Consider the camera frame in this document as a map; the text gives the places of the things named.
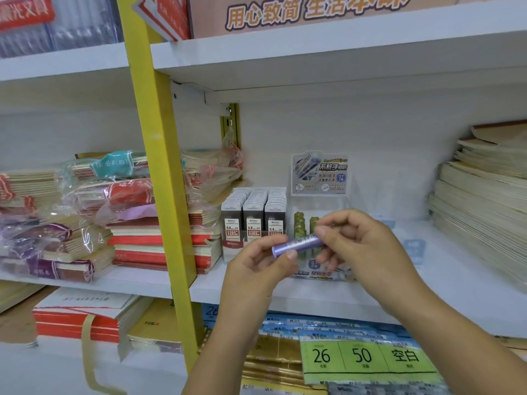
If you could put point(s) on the person's left hand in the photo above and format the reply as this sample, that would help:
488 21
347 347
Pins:
251 292

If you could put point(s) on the person's right hand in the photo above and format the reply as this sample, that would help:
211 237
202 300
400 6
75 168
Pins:
374 263

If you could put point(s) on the purple tube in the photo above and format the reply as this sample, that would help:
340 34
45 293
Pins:
300 242

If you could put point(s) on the rows of lead tubes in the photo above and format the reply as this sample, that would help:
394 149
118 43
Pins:
299 224

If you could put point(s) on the rows of lead cases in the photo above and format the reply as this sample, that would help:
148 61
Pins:
251 205

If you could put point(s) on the person's right forearm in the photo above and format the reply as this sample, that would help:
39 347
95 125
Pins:
465 353

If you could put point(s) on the clear box with blue label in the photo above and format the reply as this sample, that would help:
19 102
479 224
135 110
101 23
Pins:
413 246

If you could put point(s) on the clear display of green purple tubes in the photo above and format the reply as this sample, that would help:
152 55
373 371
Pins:
319 172

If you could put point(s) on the stack of gold paper packs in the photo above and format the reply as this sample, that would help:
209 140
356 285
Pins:
276 349

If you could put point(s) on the stack of blue paper packs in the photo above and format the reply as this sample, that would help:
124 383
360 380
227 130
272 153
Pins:
329 324

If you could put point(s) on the yellow notebook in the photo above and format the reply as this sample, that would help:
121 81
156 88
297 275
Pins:
156 324

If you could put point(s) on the beige notebook stack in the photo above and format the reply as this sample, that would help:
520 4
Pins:
481 209
514 345

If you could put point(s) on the red-spine notebook stack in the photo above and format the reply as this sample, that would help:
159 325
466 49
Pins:
136 240

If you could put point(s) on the crumpled plastic-wrapped notebook pack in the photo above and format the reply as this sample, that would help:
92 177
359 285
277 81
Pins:
210 172

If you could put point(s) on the pink paper sheet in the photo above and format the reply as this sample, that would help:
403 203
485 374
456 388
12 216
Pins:
140 211

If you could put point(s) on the wrapped red-band notebook pack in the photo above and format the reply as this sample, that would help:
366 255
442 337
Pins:
127 193

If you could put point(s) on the red white receipt book bundle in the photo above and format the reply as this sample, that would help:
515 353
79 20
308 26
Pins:
66 320

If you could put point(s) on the wrapped teal-band notebook pack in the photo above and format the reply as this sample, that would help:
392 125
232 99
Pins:
111 164

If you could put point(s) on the tan notebooks with black spine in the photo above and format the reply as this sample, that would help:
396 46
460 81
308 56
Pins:
14 294

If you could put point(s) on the brown kraft folder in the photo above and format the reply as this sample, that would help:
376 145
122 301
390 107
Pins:
16 324

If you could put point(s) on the wrapped red-band notebook stack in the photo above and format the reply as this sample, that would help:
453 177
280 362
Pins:
33 185

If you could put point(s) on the orange pink sign board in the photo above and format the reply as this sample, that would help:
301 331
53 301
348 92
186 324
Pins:
206 24

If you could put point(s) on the red white striped pack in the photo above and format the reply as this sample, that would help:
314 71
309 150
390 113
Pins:
169 16

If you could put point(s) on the clear pen packs red label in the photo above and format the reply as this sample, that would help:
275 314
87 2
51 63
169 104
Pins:
82 32

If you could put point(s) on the yellow slotted bracket rail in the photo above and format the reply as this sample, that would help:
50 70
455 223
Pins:
230 123

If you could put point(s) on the yellow shelf post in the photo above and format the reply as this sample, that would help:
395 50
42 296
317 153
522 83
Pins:
160 139

